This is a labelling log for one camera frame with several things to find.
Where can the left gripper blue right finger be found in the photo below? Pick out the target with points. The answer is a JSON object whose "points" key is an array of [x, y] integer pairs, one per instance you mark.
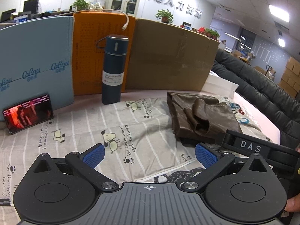
{"points": [[215, 164]]}

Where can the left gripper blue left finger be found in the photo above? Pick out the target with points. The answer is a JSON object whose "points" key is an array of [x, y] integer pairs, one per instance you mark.
{"points": [[84, 164]]}

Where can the person's right hand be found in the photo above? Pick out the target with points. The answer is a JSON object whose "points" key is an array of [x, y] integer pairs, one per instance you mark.
{"points": [[293, 204]]}

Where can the brown satin garment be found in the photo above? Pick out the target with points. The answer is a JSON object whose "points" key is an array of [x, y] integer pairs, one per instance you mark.
{"points": [[200, 117]]}

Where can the printed grey bed sheet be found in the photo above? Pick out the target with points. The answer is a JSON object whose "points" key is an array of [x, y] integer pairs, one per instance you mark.
{"points": [[139, 143]]}

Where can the black leather sofa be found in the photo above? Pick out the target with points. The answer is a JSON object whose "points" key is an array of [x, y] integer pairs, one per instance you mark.
{"points": [[271, 100]]}

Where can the stacked cardboard boxes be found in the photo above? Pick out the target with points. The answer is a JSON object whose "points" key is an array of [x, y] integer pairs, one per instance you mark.
{"points": [[290, 80]]}

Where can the black smartphone showing video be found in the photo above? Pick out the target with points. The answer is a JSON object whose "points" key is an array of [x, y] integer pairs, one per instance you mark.
{"points": [[28, 113]]}

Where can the white foam box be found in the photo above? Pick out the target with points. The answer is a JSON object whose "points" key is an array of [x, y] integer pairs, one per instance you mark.
{"points": [[218, 86]]}

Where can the brown cardboard panel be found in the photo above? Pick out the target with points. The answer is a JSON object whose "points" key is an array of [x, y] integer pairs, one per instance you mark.
{"points": [[168, 57]]}

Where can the light blue foam board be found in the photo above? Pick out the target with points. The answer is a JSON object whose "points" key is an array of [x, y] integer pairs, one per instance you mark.
{"points": [[36, 59]]}

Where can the dark blue vacuum bottle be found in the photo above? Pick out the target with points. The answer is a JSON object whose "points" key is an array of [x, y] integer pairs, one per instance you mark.
{"points": [[115, 52]]}

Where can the potted green plant right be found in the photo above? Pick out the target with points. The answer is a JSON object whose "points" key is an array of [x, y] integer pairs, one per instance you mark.
{"points": [[212, 33]]}

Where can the potted green plant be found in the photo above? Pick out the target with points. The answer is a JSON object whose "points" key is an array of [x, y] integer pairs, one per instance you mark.
{"points": [[80, 5], [164, 16], [212, 33]]}

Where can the orange cardboard panel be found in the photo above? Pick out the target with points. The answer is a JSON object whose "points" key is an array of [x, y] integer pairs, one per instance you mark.
{"points": [[87, 59]]}

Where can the potted green plant middle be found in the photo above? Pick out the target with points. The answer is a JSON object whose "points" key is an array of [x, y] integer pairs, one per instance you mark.
{"points": [[164, 16]]}

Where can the potted green plant left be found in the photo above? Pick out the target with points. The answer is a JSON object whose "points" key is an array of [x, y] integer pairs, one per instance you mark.
{"points": [[80, 5]]}

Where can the black computer monitor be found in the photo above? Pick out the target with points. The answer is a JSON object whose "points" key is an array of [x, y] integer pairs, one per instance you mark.
{"points": [[31, 6]]}

